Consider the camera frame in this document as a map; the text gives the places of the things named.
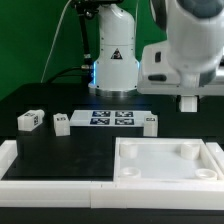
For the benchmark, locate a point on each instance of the white square tabletop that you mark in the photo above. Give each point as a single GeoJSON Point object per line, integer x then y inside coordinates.
{"type": "Point", "coordinates": [164, 159]}

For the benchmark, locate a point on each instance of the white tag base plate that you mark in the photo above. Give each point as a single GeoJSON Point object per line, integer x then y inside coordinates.
{"type": "Point", "coordinates": [108, 118]}

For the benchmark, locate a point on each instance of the white U-shaped fence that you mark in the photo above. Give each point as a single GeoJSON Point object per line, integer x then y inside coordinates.
{"type": "Point", "coordinates": [196, 194]}

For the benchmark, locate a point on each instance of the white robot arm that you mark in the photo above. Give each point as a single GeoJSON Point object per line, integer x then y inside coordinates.
{"type": "Point", "coordinates": [186, 63]}

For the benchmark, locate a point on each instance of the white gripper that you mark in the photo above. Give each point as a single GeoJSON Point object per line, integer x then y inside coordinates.
{"type": "Point", "coordinates": [157, 77]}

